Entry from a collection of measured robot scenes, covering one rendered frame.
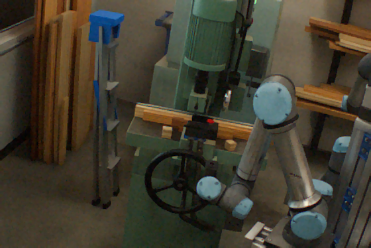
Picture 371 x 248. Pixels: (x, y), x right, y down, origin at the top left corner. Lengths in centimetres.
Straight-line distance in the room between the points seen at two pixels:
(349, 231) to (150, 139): 91
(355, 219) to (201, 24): 99
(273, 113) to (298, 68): 308
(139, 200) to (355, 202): 98
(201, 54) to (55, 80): 160
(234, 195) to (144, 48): 320
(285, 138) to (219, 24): 74
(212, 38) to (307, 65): 249
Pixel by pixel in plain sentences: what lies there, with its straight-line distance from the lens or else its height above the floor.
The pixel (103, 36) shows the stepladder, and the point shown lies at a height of 105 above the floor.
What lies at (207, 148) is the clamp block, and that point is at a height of 94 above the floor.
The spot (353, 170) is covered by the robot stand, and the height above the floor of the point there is 106.
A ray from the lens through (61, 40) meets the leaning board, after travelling 372.
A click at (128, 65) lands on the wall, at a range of 508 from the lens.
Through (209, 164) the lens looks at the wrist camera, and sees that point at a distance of 212.
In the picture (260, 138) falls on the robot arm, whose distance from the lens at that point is 195.
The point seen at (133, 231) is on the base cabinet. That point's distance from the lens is 269.
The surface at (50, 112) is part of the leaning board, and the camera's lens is 386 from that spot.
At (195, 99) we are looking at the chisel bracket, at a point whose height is 105.
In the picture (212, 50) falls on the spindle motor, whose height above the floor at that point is 129.
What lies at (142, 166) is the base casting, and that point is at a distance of 252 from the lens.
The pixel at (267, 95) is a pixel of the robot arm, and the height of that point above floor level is 137.
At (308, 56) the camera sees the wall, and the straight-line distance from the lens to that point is 478.
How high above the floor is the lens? 193
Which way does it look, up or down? 23 degrees down
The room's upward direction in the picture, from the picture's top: 10 degrees clockwise
